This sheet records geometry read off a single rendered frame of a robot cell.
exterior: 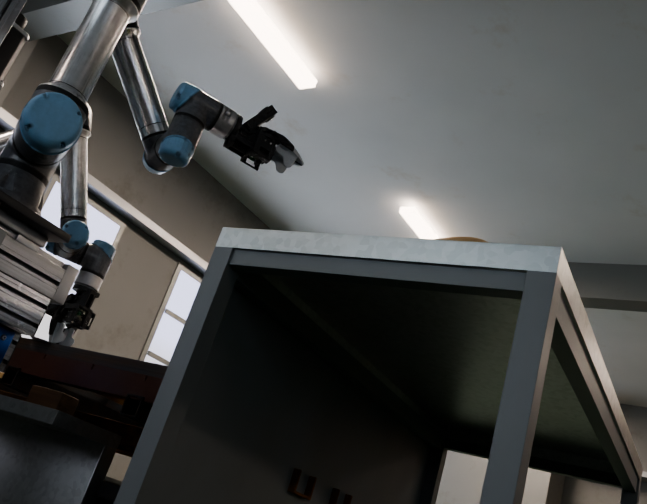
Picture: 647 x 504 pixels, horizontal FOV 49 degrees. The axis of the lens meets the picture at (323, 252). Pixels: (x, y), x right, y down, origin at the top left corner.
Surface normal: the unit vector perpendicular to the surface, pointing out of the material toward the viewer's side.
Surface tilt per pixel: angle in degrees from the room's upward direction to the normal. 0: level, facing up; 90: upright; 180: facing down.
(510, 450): 90
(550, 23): 180
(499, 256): 90
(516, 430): 90
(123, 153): 90
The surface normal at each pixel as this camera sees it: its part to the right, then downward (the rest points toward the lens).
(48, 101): 0.48, -0.07
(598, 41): -0.29, 0.88
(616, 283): -0.49, -0.47
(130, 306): 0.82, 0.03
